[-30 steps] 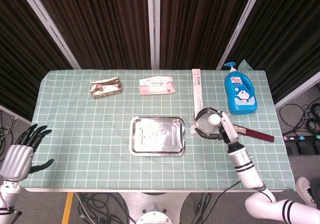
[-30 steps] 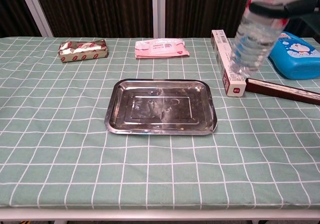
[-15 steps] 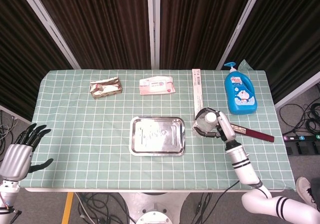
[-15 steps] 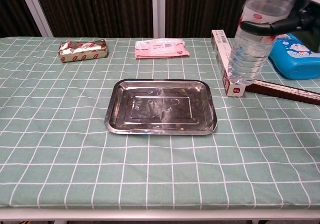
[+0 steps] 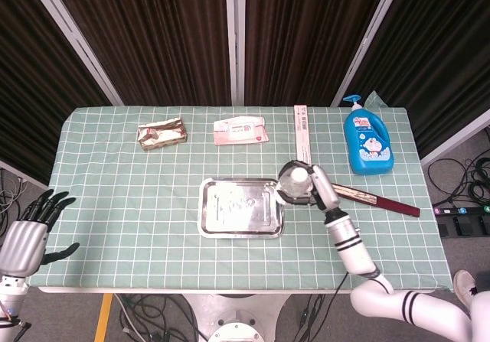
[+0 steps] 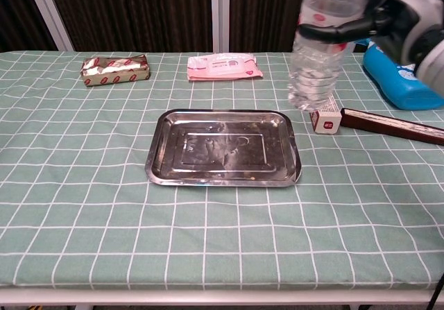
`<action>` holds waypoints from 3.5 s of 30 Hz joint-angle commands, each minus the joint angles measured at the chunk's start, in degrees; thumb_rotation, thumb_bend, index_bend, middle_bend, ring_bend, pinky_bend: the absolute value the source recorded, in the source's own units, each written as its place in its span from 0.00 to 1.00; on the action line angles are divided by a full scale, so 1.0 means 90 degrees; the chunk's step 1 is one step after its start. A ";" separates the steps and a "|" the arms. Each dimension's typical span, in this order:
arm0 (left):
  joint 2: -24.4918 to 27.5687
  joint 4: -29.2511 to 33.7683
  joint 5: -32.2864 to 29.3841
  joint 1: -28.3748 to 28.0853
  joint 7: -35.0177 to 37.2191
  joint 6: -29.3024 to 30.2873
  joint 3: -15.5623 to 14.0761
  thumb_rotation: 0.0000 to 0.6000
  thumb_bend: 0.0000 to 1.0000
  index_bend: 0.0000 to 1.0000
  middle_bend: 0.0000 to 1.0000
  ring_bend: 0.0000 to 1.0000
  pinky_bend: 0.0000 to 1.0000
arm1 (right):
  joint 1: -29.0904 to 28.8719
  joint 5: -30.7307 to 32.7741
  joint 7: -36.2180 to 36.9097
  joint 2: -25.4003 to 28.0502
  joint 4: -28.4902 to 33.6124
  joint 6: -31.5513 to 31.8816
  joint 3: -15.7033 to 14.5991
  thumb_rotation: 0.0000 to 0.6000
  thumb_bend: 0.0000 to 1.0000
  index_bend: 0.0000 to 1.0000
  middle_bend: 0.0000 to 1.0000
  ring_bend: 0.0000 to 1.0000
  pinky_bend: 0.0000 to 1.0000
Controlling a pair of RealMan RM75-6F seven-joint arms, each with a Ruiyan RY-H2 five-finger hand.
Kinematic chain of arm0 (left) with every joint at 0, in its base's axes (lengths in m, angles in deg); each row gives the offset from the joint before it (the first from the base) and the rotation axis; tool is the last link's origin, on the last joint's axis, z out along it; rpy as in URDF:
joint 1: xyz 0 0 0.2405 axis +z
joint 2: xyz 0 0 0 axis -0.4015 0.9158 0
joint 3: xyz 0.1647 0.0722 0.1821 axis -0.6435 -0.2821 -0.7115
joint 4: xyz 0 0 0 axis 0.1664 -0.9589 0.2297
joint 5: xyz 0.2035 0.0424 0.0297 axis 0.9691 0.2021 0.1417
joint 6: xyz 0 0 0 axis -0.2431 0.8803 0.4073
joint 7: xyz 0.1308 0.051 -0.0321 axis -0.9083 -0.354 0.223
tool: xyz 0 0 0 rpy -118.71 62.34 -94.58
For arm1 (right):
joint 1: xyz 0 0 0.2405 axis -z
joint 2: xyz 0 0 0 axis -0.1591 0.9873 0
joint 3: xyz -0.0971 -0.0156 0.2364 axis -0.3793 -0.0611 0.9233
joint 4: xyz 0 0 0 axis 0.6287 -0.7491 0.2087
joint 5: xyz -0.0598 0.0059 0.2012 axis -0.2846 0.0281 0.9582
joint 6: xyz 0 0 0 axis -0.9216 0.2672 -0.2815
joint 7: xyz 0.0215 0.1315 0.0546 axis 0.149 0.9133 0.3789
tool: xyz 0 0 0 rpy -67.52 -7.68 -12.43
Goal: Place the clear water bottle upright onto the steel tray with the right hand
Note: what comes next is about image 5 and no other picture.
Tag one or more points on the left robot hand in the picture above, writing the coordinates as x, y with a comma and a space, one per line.
21, 246

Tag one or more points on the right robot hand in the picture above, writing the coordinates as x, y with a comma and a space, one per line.
325, 189

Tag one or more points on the transparent plastic water bottle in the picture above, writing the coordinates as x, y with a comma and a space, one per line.
296, 181

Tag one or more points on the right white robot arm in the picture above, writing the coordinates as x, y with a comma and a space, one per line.
352, 250

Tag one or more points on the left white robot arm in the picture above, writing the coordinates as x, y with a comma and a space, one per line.
11, 292

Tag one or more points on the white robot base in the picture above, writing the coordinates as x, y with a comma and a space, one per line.
237, 319

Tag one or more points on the blue pump lotion bottle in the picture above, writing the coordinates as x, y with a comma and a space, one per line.
367, 150

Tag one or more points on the silver metal tray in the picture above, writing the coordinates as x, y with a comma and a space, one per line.
229, 227

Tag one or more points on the long white carton box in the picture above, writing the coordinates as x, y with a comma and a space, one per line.
302, 135

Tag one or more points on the long dark red box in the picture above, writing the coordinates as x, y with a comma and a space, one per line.
383, 200

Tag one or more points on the pink wet wipes pack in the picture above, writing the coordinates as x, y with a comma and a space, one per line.
239, 129

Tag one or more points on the green checked tablecloth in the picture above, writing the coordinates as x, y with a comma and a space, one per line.
153, 258

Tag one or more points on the dark brown partition panel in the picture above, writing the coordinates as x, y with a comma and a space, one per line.
440, 51
30, 89
153, 32
298, 32

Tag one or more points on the white shoe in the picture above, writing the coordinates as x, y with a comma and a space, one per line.
463, 284

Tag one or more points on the gold red tissue package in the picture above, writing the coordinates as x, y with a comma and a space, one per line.
162, 135

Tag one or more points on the white partition base rail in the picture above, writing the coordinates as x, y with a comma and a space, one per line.
455, 141
23, 173

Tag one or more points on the white partition post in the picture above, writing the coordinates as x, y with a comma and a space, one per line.
72, 32
367, 40
234, 32

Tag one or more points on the white table frame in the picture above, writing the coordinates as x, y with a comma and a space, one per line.
191, 290

